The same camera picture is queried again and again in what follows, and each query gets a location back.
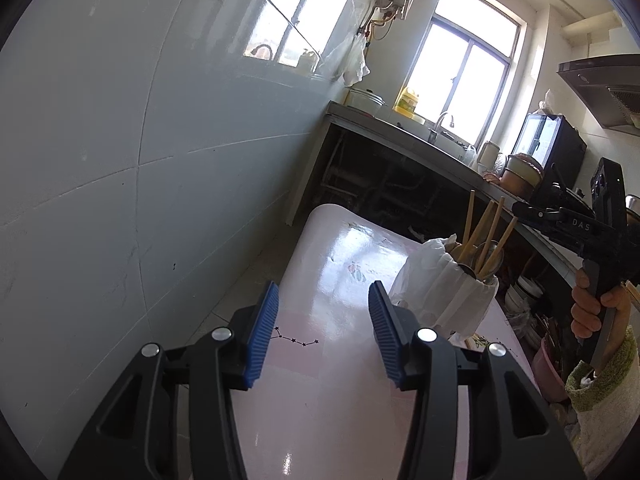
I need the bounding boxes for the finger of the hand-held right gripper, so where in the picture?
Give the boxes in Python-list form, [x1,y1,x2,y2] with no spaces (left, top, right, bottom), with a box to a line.
[511,201,561,233]

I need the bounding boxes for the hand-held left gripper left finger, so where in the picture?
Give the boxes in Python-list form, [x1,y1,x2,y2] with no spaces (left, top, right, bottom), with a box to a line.
[57,280,280,480]

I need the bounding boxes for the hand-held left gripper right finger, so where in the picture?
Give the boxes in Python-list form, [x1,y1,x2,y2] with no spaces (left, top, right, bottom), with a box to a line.
[368,280,587,480]

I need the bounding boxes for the bundle of bamboo chopsticks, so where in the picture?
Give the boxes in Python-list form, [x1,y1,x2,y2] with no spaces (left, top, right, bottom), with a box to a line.
[462,189,519,281]

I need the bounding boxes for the white plastic bag liner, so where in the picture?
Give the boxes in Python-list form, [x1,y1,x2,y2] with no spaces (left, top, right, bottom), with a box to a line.
[389,234,501,343]

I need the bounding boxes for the metal utensil holder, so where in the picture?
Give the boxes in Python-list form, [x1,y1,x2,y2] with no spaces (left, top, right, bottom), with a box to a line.
[450,240,500,286]

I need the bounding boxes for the person's right forearm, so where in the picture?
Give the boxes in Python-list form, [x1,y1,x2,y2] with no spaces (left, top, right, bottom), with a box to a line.
[565,327,640,478]

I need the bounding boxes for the person's right hand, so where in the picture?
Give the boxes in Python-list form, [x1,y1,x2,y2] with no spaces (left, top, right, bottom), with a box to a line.
[571,269,633,361]

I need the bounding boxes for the black wok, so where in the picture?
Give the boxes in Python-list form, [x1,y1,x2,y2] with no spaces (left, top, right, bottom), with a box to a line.
[535,167,586,206]

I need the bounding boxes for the stacked orange pots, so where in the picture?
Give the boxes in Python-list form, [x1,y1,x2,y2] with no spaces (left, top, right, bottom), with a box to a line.
[500,152,545,198]

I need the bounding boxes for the pink printed table cover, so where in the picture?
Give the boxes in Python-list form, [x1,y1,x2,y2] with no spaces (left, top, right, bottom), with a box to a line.
[227,203,541,480]

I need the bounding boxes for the black cabinet appliance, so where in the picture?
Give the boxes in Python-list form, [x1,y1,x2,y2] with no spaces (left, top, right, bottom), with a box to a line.
[512,112,588,196]

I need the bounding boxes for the stack of white bowls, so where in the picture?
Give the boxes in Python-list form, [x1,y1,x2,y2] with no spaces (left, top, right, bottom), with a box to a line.
[505,277,546,311]

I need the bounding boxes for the white kettle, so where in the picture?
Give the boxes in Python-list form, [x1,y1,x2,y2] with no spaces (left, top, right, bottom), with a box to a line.
[477,141,501,173]

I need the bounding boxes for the grey kitchen counter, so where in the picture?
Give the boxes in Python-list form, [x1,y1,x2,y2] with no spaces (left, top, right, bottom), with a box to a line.
[287,100,586,286]

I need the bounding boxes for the metal faucet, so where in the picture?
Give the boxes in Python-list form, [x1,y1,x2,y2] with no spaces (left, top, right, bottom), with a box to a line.
[429,111,456,143]

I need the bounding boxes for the pink plastic basin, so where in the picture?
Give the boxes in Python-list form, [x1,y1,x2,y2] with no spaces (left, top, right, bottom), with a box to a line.
[531,337,571,403]

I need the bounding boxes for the drain pipes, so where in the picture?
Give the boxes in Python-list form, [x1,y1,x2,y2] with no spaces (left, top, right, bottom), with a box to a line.
[325,160,436,211]

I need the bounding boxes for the range hood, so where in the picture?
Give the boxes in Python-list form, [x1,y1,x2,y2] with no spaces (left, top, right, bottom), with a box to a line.
[557,52,640,136]

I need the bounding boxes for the yellow oil bottle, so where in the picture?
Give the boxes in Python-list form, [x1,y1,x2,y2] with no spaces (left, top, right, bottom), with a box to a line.
[392,85,421,117]

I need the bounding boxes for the window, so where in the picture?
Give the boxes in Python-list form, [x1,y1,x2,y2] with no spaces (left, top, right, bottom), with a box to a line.
[400,0,528,148]

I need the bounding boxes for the translucent plastic bag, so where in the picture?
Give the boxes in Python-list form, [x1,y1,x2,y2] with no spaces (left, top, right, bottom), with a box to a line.
[325,35,372,86]

